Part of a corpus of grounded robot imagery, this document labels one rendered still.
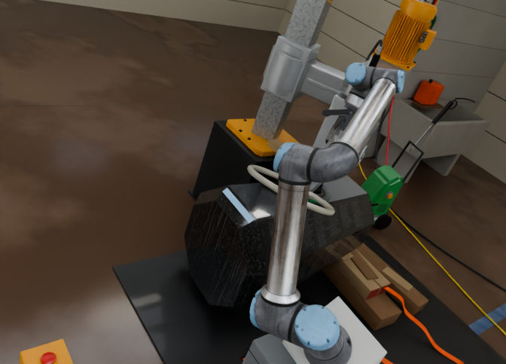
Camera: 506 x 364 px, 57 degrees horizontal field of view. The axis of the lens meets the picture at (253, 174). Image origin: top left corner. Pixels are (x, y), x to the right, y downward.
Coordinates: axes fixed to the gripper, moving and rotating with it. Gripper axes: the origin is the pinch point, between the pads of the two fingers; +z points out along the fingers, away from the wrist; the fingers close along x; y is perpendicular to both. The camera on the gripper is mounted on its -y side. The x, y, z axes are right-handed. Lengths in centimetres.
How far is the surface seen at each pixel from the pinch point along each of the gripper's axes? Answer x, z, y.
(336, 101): 60, -24, 5
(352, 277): 121, 81, 89
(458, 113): 407, -109, 218
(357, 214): 105, 35, 64
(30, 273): 65, 153, -112
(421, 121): 313, -66, 146
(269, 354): -39, 83, 12
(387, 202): 221, 25, 123
